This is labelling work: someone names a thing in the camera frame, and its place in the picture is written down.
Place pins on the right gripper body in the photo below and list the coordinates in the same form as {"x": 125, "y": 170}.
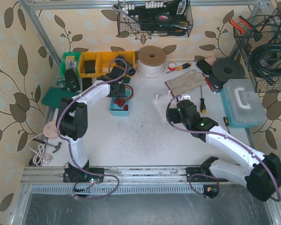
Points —
{"x": 173, "y": 114}

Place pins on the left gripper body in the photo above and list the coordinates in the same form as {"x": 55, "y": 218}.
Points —
{"x": 121, "y": 89}

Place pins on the brown tape roll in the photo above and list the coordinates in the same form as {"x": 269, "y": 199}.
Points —
{"x": 129, "y": 93}

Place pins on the white peg base plate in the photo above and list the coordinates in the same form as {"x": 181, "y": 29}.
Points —
{"x": 161, "y": 103}

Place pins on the blue plastic tray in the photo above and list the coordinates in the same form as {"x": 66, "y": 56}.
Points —
{"x": 117, "y": 111}

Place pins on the black orange screwdriver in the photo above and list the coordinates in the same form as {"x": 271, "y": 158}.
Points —
{"x": 202, "y": 102}

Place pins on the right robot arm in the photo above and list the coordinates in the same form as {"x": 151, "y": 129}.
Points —
{"x": 258, "y": 172}

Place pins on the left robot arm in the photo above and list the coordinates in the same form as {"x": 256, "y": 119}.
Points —
{"x": 72, "y": 119}

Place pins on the red spring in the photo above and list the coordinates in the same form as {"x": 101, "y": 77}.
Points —
{"x": 119, "y": 103}

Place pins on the dark grey pipe fitting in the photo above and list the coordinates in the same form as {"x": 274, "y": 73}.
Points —
{"x": 121, "y": 62}

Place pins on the beige work glove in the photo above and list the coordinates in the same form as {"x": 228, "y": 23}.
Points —
{"x": 186, "y": 83}

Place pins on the black rectangular block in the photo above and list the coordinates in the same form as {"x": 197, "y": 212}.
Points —
{"x": 86, "y": 83}

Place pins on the yellow storage bin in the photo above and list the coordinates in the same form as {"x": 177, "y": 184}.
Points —
{"x": 102, "y": 61}

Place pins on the black box in bin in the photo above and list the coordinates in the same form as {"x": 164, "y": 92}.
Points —
{"x": 90, "y": 66}

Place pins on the black green meter device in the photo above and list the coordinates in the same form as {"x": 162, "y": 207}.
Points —
{"x": 72, "y": 81}

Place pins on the red white tape roll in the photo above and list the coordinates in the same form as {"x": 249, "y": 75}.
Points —
{"x": 171, "y": 66}

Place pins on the small yellow black screwdriver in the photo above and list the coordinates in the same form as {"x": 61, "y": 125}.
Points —
{"x": 226, "y": 121}

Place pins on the green storage bin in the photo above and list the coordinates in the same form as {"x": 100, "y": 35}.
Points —
{"x": 70, "y": 60}

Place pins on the green cutting mat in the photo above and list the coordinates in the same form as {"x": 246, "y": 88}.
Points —
{"x": 54, "y": 97}

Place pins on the black disc spool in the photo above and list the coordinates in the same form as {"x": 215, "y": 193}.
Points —
{"x": 224, "y": 69}

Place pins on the blue clear toolbox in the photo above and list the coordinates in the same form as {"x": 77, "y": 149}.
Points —
{"x": 242, "y": 104}

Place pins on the small hammer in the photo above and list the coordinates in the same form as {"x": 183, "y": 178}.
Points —
{"x": 56, "y": 147}

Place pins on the silver wrench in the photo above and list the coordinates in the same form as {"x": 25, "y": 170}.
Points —
{"x": 117, "y": 9}

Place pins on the black tape roll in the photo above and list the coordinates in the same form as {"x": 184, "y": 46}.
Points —
{"x": 163, "y": 18}

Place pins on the white cable spool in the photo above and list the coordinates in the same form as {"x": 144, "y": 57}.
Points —
{"x": 151, "y": 62}

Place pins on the top wire basket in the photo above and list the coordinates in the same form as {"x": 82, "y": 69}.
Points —
{"x": 145, "y": 19}

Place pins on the wire basket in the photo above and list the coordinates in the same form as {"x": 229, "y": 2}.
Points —
{"x": 259, "y": 41}
{"x": 145, "y": 19}

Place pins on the right wire basket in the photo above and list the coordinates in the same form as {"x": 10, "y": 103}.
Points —
{"x": 259, "y": 41}

